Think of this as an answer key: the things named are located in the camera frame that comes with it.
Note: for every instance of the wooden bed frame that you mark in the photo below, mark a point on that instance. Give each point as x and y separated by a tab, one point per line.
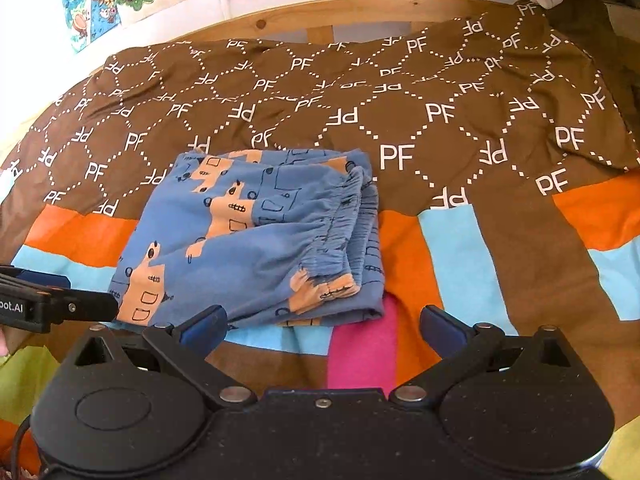
260	25

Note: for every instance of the brown letter pattern blanket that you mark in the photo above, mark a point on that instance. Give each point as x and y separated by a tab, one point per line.
350	90

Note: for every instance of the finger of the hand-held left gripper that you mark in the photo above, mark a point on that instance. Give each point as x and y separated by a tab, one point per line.
85	306
45	280

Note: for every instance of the blue car print pants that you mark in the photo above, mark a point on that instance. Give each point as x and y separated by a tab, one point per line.
250	240

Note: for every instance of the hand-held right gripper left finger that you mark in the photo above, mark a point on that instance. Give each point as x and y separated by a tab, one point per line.
207	325

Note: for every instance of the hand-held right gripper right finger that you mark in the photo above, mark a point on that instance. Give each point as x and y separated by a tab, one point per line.
441	325

